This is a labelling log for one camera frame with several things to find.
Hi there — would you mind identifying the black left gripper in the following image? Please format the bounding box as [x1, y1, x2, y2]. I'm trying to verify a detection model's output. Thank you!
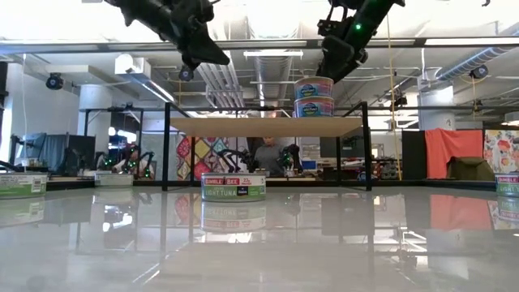
[104, 0, 231, 71]

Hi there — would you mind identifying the wooden shelf with black frame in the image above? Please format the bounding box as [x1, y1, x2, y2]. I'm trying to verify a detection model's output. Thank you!
[161, 101, 372, 192]

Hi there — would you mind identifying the yellow hanging rope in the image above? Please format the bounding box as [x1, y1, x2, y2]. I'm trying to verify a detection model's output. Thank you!
[384, 10, 403, 182]

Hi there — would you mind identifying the black aluminium table frame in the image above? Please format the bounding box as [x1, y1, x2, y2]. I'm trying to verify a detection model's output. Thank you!
[46, 178, 498, 191]

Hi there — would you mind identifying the black ceiling-mounted camera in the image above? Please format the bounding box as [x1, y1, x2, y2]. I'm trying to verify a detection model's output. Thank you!
[470, 64, 490, 80]
[45, 72, 65, 91]
[178, 64, 195, 83]

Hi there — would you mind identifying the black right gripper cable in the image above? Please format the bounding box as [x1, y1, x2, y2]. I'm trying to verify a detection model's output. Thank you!
[326, 0, 350, 24]

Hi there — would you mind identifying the grey overhead frame beam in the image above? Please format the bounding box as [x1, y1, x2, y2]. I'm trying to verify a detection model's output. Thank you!
[0, 36, 519, 56]

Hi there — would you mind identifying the white ceiling box unit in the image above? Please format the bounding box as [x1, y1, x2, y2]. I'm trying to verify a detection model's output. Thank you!
[114, 54, 152, 82]

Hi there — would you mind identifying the black panel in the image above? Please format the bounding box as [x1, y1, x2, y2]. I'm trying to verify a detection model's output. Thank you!
[401, 129, 427, 181]

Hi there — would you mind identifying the white round column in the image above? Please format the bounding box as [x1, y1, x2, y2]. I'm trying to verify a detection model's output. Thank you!
[417, 85, 457, 131]
[77, 84, 114, 175]

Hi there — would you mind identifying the black background station frame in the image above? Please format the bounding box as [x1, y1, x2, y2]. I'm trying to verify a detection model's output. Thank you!
[367, 104, 519, 113]
[79, 104, 145, 179]

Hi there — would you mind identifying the white glossy table sheet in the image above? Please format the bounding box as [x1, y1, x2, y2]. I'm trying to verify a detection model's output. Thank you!
[0, 185, 519, 292]

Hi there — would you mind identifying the grey-blue cloth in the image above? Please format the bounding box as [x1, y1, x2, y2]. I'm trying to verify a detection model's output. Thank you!
[10, 132, 70, 171]

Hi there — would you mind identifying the large silver air duct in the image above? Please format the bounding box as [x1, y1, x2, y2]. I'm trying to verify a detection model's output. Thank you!
[435, 22, 519, 82]

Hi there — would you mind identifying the floral cloth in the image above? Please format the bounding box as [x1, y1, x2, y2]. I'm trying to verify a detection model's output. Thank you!
[483, 128, 519, 175]

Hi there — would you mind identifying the white ceiling light fixture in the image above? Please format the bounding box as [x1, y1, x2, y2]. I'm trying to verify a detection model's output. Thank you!
[242, 49, 304, 60]

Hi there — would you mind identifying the orange cloth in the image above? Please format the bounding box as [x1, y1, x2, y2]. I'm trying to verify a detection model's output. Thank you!
[424, 128, 485, 180]

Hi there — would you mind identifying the colourful patchwork quilt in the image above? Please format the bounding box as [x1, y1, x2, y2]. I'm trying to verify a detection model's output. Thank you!
[174, 136, 236, 182]

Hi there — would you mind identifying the silver ribbed air duct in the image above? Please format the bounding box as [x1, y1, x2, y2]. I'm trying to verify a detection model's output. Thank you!
[253, 56, 293, 118]

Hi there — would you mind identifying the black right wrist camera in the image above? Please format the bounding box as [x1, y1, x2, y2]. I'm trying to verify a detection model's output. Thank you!
[317, 18, 346, 40]

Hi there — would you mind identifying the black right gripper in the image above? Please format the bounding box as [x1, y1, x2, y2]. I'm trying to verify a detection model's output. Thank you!
[315, 2, 386, 84]

